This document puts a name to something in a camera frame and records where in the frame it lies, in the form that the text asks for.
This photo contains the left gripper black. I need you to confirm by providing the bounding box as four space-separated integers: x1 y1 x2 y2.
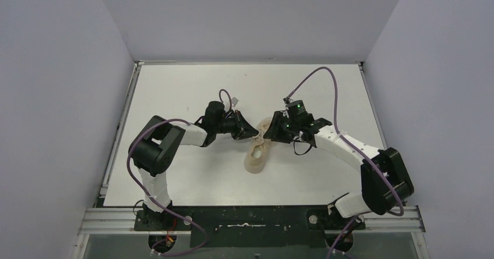
214 109 260 141

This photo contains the beige lace sneaker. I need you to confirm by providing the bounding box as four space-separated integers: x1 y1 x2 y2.
244 118 271 174

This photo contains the cream shoelace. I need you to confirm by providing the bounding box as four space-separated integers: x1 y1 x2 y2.
253 127 271 151

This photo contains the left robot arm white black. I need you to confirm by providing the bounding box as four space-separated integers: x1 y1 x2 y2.
128 101 259 229

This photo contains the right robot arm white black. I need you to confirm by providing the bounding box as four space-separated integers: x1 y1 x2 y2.
263 100 414 228

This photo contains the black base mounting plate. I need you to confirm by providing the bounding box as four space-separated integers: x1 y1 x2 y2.
134 205 350 248

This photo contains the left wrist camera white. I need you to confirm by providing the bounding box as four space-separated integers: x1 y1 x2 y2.
230 97 239 109

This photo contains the aluminium frame rail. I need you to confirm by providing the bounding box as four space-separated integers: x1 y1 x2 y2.
71 61 431 259

